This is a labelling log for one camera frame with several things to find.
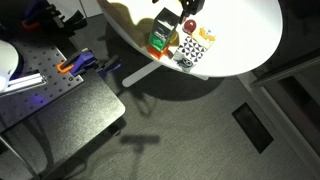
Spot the yellow and white toy card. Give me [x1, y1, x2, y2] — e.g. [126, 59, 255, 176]
[198, 27, 217, 51]

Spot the red ball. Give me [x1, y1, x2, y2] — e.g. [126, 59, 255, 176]
[182, 19, 199, 35]

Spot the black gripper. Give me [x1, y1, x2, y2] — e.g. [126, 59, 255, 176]
[179, 0, 207, 25]

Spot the wooden tray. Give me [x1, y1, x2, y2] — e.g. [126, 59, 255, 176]
[96, 0, 158, 48]

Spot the blue clamp with orange handle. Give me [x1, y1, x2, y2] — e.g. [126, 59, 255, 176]
[56, 48, 99, 77]

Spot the small blue black clamp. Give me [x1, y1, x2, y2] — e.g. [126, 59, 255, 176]
[96, 54, 123, 80]

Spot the black cart top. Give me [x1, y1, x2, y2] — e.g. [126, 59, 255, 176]
[0, 68, 127, 175]

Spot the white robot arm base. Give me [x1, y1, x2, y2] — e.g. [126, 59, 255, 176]
[0, 39, 20, 93]

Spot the orange block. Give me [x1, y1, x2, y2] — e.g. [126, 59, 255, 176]
[146, 41, 175, 61]

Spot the white table foot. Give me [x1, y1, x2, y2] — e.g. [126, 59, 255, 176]
[121, 60, 210, 89]

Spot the black floor vent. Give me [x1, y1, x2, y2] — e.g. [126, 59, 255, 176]
[231, 101, 275, 155]

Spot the black white patterned box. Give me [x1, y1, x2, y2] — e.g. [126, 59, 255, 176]
[172, 35, 208, 73]

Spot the aluminum extrusion bar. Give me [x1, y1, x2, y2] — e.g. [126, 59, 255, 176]
[0, 72, 49, 98]

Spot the dark metal rail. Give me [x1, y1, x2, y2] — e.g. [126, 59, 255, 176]
[249, 49, 320, 89]

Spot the black clamp with orange handle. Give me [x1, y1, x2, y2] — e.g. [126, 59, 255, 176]
[21, 0, 65, 32]

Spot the gray block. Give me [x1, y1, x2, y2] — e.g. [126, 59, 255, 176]
[152, 6, 181, 36]

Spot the black perforated breadboard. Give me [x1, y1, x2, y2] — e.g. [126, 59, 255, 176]
[0, 39, 85, 133]

